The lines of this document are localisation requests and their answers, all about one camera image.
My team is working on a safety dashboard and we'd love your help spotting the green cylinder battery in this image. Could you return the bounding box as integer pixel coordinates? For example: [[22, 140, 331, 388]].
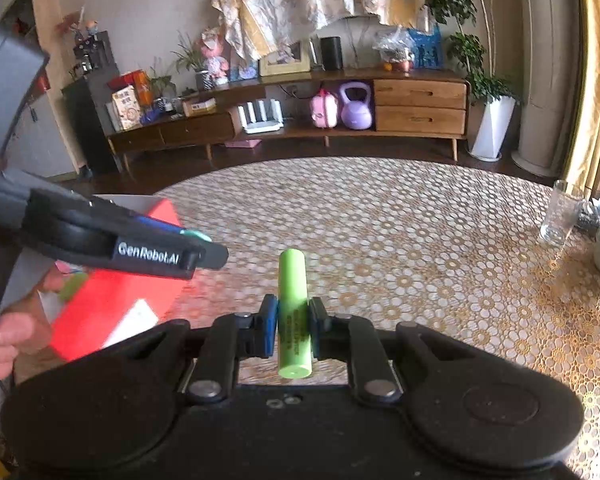
[[278, 248, 312, 379]]

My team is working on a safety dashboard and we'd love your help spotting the green lid jar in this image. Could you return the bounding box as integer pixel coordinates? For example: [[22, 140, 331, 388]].
[[57, 272, 90, 304]]

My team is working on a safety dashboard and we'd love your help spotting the person's left hand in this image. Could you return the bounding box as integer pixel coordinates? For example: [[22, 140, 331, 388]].
[[0, 264, 66, 379]]

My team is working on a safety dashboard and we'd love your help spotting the teal small round toy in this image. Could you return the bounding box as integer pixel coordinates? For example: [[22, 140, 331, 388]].
[[180, 229, 212, 243]]

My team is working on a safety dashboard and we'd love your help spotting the black mini fridge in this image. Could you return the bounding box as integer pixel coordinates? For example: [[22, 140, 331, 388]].
[[62, 64, 121, 176]]

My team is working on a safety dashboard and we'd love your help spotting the wooden shelf cabinet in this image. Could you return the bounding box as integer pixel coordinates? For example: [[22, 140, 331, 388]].
[[7, 0, 86, 181]]

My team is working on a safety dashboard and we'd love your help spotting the red cardboard box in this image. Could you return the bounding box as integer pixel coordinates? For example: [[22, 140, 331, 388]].
[[22, 191, 197, 361]]

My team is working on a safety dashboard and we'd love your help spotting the yellow snack box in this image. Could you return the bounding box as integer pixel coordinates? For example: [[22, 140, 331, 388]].
[[111, 86, 142, 131]]

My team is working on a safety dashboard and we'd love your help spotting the lace patterned tablecloth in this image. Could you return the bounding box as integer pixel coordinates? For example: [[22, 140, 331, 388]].
[[9, 155, 600, 480]]

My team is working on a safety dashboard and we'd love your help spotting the white wifi router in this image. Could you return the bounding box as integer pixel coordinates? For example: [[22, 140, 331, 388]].
[[237, 99, 284, 136]]

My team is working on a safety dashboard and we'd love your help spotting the black coffee machine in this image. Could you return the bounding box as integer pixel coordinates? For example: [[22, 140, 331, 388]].
[[72, 30, 114, 78]]

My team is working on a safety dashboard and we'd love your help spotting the pink doll figurine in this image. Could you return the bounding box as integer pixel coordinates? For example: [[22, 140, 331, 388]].
[[199, 27, 230, 87]]

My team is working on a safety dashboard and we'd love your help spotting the pink small suitcase toy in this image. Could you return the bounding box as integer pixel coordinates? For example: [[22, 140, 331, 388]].
[[310, 89, 338, 129]]

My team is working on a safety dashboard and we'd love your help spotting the white framed picture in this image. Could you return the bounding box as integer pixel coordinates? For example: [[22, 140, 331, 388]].
[[259, 40, 311, 77]]

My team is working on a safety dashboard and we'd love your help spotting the purple kettlebell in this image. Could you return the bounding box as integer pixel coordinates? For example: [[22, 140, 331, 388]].
[[339, 81, 373, 130]]

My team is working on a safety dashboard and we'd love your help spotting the white planter pot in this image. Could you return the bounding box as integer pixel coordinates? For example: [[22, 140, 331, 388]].
[[469, 96, 516, 162]]

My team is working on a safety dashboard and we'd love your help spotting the wooden tv sideboard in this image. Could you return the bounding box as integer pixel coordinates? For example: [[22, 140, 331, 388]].
[[108, 68, 469, 165]]

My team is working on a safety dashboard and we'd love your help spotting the black cylindrical speaker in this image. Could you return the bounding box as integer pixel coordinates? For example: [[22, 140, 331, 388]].
[[320, 36, 343, 72]]

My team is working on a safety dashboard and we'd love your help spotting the clear drinking glass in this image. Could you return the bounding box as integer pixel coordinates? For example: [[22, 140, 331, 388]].
[[540, 180, 584, 247]]

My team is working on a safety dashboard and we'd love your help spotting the clear plastic bag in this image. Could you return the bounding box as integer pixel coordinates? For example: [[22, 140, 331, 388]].
[[373, 26, 415, 74]]

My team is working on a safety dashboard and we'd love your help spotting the green leafy tree plant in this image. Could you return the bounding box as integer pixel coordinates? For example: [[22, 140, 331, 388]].
[[425, 0, 516, 104]]

